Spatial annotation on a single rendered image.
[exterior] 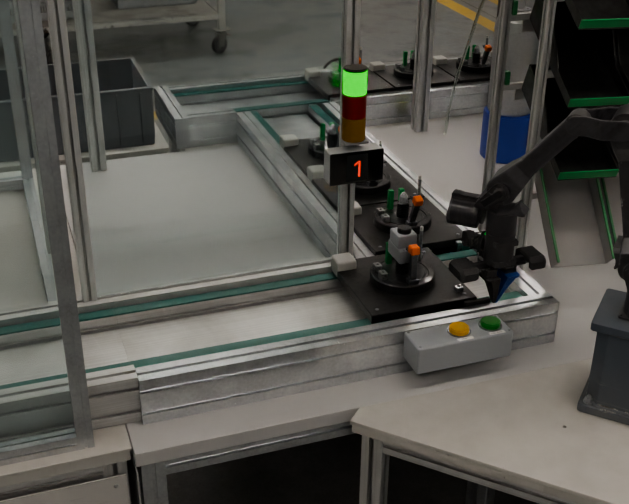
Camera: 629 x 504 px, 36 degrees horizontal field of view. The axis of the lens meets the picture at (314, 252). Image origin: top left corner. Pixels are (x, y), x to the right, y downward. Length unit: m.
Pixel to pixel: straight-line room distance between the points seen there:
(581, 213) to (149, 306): 0.97
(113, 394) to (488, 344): 0.74
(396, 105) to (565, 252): 1.26
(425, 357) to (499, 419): 0.18
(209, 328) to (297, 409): 0.28
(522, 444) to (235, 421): 0.54
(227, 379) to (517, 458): 0.56
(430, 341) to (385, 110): 1.49
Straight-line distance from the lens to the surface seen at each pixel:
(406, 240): 2.03
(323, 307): 2.09
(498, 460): 1.80
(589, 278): 2.41
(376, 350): 1.93
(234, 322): 2.04
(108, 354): 1.97
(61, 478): 1.85
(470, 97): 3.40
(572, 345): 2.14
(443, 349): 1.91
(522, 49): 2.91
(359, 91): 1.98
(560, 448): 1.85
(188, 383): 1.84
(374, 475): 1.94
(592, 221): 2.23
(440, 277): 2.11
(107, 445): 1.83
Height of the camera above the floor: 2.00
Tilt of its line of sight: 28 degrees down
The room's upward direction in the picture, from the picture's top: 1 degrees clockwise
